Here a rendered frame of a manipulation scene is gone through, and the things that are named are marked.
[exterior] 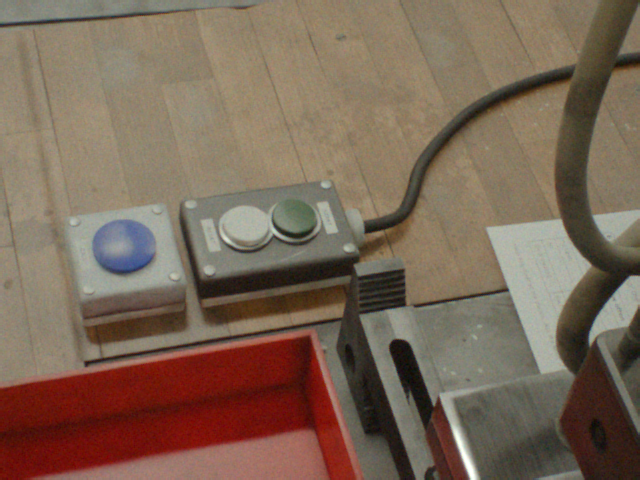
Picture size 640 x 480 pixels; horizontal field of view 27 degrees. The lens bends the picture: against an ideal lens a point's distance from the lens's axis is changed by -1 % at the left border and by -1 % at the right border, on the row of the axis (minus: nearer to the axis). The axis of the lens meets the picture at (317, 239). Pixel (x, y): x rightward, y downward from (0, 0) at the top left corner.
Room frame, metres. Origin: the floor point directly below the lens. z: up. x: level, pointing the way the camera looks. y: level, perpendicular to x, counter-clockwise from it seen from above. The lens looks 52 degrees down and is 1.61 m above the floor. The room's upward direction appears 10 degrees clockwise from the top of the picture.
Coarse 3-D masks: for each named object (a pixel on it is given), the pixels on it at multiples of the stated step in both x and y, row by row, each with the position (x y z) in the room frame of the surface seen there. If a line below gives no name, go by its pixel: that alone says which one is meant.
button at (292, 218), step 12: (276, 204) 0.55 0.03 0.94; (288, 204) 0.56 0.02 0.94; (300, 204) 0.56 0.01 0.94; (276, 216) 0.54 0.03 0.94; (288, 216) 0.55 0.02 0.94; (300, 216) 0.55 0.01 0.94; (312, 216) 0.55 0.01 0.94; (276, 228) 0.54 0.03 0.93; (288, 228) 0.54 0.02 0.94; (300, 228) 0.54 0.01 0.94; (312, 228) 0.54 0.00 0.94
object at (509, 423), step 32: (512, 384) 0.31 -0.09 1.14; (544, 384) 0.32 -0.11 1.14; (448, 416) 0.29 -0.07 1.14; (480, 416) 0.30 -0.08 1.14; (512, 416) 0.30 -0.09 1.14; (544, 416) 0.30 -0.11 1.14; (448, 448) 0.28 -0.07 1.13; (480, 448) 0.28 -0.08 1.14; (512, 448) 0.28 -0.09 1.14; (544, 448) 0.29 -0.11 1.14
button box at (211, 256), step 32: (576, 64) 0.77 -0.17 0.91; (448, 128) 0.68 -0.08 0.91; (416, 160) 0.64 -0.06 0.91; (256, 192) 0.57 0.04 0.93; (288, 192) 0.57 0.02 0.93; (320, 192) 0.58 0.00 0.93; (416, 192) 0.61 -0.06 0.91; (192, 224) 0.53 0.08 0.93; (320, 224) 0.55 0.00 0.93; (352, 224) 0.56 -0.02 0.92; (384, 224) 0.57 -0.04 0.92; (192, 256) 0.51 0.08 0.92; (224, 256) 0.51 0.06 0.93; (256, 256) 0.52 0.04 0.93; (288, 256) 0.52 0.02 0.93; (320, 256) 0.52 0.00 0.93; (352, 256) 0.53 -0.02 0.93; (224, 288) 0.50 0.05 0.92; (256, 288) 0.50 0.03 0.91; (288, 288) 0.51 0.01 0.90
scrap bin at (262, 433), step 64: (0, 384) 0.37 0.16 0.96; (64, 384) 0.39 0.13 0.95; (128, 384) 0.40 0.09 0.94; (192, 384) 0.42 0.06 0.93; (256, 384) 0.43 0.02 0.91; (320, 384) 0.42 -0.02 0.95; (0, 448) 0.36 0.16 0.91; (64, 448) 0.37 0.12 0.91; (128, 448) 0.38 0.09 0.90; (192, 448) 0.39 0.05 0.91; (256, 448) 0.39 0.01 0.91; (320, 448) 0.40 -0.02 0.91
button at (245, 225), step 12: (228, 216) 0.54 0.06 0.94; (240, 216) 0.54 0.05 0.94; (252, 216) 0.54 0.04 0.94; (264, 216) 0.54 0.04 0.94; (228, 228) 0.53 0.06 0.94; (240, 228) 0.53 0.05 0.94; (252, 228) 0.53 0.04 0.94; (264, 228) 0.53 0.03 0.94; (240, 240) 0.52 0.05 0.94; (252, 240) 0.52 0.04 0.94
